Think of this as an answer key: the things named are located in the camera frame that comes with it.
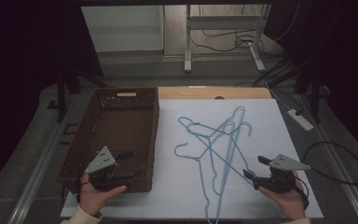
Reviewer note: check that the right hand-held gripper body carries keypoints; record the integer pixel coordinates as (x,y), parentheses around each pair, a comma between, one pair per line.
(279,182)

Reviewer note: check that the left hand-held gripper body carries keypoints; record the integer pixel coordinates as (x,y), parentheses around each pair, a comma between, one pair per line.
(102,161)

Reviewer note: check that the brown woven basket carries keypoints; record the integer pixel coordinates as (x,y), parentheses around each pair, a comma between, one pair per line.
(118,127)

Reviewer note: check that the person's right hand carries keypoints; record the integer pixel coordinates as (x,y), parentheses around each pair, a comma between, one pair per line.
(290,202)

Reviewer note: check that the person's left hand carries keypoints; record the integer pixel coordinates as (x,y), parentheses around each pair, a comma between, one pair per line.
(93,199)

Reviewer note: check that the white table mat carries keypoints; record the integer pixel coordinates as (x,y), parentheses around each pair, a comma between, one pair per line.
(270,137)

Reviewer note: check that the white power strip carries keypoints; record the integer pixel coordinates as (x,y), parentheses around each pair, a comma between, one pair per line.
(301,121)

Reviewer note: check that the black plug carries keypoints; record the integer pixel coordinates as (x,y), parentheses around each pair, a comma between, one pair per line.
(299,112)

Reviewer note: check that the black metal stand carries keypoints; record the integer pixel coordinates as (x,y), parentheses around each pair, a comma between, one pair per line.
(61,93)
(315,96)

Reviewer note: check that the white cabinet panel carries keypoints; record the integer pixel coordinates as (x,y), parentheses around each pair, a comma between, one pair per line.
(122,28)

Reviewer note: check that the dark curtain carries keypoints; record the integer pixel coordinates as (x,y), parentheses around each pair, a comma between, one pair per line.
(348,62)
(18,62)

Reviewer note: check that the metal floor rail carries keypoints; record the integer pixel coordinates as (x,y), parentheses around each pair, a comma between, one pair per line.
(348,183)
(40,168)

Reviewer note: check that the white metal desk frame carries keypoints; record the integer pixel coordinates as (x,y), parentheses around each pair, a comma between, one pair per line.
(223,22)

